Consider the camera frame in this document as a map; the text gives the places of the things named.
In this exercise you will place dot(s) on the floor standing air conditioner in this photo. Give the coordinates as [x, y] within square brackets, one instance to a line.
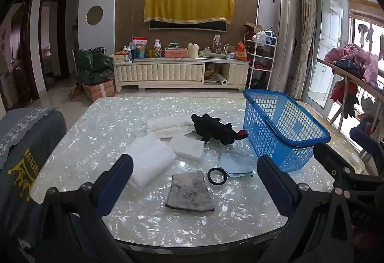
[285, 41]

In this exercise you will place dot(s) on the large white folded towel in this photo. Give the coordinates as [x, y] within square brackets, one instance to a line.
[150, 161]

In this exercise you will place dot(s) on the small open cardboard box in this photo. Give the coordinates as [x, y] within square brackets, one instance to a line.
[250, 27]

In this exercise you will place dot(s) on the cream television cabinet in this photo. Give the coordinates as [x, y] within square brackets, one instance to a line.
[156, 72]

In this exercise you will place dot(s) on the pink storage box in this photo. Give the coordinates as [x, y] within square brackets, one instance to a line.
[176, 52]

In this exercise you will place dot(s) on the grey felt cloth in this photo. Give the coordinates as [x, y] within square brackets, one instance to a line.
[189, 194]

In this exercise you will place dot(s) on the white metal rack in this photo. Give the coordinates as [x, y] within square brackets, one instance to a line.
[261, 57]

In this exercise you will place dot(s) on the clothes drying rack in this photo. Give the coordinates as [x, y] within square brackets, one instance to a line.
[333, 66]

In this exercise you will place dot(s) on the orange bag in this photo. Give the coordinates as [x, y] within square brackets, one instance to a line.
[241, 53]

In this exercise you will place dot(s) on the dark wooden door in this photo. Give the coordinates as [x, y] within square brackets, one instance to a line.
[21, 50]

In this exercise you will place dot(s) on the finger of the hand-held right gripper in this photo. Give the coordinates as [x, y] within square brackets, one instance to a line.
[330, 158]

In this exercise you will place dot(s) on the chair with grey cover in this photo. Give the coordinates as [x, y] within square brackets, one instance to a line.
[30, 161]

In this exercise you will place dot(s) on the pile of pink clothes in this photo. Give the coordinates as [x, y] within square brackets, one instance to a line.
[354, 56]

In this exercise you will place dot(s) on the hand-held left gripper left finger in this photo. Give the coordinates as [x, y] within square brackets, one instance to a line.
[115, 182]

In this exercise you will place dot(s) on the cardboard box with red print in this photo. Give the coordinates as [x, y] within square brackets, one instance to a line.
[99, 90]

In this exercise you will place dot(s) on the white sponge block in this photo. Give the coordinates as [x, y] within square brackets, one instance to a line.
[186, 147]

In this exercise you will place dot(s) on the red and white bag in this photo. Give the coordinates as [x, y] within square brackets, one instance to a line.
[140, 42]

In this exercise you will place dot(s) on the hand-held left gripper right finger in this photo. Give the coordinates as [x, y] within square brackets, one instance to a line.
[276, 188]

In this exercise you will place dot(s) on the yellow television cover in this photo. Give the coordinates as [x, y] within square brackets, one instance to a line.
[189, 5]

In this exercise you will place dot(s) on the white plastic bag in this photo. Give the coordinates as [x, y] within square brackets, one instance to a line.
[259, 38]

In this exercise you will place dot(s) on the white paper roll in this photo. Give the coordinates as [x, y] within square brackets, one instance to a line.
[225, 79]

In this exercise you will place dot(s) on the sliding glass door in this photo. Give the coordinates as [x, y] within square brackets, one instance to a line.
[330, 41]

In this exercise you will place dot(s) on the patterned curtain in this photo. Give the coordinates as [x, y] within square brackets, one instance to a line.
[304, 41]

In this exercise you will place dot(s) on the green plastic bag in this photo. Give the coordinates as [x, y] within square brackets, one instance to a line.
[93, 66]

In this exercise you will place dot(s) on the blue plastic basket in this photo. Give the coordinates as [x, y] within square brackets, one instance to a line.
[270, 143]

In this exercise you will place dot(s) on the dark blue chair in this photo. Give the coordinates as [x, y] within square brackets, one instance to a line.
[360, 137]

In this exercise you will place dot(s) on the light blue cloth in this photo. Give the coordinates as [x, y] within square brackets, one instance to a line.
[237, 164]

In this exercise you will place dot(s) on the black plush toy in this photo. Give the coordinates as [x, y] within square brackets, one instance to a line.
[210, 128]

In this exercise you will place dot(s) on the black television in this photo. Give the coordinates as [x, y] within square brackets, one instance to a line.
[186, 26]

